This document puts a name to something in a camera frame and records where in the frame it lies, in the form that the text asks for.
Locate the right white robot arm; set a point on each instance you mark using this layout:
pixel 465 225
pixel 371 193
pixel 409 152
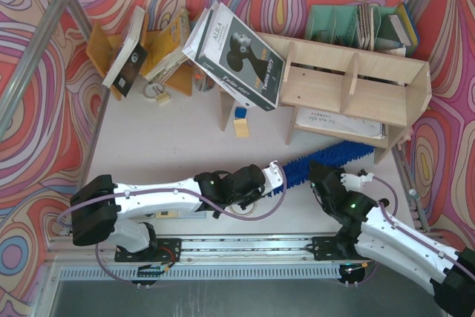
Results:
pixel 369 231

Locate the white black paperback book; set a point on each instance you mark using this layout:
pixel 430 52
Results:
pixel 128 55

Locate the spiral notebook with handwriting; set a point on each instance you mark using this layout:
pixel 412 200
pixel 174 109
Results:
pixel 312 118

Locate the blue microfiber duster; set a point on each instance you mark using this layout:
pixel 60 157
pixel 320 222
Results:
pixel 335 156

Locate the blue yellow book in organizer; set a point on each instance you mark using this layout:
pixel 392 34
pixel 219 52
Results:
pixel 405 27

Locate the small blue block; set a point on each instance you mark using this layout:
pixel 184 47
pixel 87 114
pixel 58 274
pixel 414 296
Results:
pixel 240 112

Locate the light wooden bookshelf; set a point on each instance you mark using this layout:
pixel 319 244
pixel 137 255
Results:
pixel 367 85

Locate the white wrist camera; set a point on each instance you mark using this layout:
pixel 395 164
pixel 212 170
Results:
pixel 354 182
pixel 273 179

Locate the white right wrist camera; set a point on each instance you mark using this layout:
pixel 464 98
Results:
pixel 354 182

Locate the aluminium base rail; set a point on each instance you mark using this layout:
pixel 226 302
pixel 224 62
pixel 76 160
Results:
pixel 194 257

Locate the black white Twins story book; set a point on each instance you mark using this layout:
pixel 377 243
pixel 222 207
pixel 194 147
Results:
pixel 236 58

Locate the pencil cup with pens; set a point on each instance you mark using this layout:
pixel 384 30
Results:
pixel 202 81

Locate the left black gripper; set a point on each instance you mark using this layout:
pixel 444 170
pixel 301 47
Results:
pixel 257 178

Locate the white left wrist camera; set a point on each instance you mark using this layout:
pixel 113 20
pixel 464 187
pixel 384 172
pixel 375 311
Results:
pixel 273 179

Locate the teal file organizer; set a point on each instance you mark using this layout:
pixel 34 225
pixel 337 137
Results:
pixel 364 26

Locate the gold binder clip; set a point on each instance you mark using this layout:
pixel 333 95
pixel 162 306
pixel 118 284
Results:
pixel 161 95

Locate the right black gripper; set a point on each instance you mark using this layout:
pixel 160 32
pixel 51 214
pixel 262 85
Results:
pixel 320 174

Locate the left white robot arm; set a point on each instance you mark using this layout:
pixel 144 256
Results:
pixel 105 211

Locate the yellow sticky note pad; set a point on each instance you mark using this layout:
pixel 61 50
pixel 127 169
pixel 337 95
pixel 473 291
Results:
pixel 241 128

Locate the grey yellow calculator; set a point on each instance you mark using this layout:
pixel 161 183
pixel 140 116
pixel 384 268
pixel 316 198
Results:
pixel 180 215

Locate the yellow books stack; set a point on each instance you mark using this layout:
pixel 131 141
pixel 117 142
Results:
pixel 165 52

